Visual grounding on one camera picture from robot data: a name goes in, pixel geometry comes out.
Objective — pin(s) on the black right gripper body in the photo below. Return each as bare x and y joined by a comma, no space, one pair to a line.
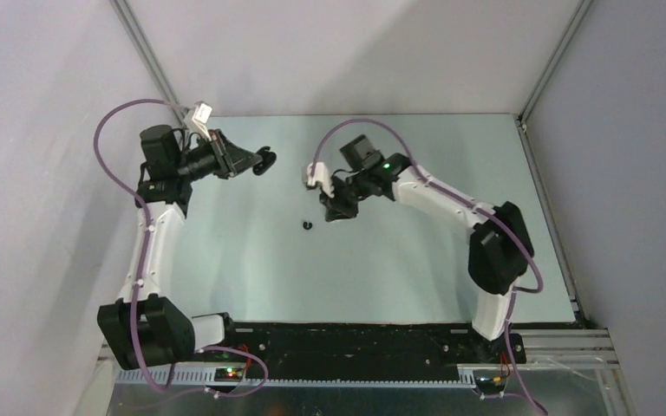
347,195

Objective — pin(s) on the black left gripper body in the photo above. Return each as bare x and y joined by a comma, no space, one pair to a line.
223,167

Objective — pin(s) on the black cylindrical cap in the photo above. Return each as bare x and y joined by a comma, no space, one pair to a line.
267,158

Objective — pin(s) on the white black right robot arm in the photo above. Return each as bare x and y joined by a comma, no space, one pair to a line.
499,245

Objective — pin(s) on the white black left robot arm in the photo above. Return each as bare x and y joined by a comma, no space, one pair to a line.
143,327

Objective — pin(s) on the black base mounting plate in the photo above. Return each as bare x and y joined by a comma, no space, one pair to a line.
370,352

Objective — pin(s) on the left controller board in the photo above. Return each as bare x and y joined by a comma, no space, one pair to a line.
229,374

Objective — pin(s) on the controller board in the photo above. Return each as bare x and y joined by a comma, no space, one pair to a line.
492,382
229,374

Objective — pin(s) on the right controller board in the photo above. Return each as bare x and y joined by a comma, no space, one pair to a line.
492,382

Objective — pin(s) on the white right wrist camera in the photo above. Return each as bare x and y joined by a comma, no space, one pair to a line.
318,176

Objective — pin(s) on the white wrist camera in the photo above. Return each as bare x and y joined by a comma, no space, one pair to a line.
197,117
318,176

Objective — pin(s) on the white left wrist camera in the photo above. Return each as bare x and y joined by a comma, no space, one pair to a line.
197,117

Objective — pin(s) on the aluminium frame post left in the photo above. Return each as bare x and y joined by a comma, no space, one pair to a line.
136,34

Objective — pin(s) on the aluminium frame post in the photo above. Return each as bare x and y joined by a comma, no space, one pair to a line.
557,55
136,34

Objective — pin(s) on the aluminium front rail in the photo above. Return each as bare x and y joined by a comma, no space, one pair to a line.
569,349

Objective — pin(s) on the aluminium frame post right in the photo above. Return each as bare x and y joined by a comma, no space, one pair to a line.
557,55

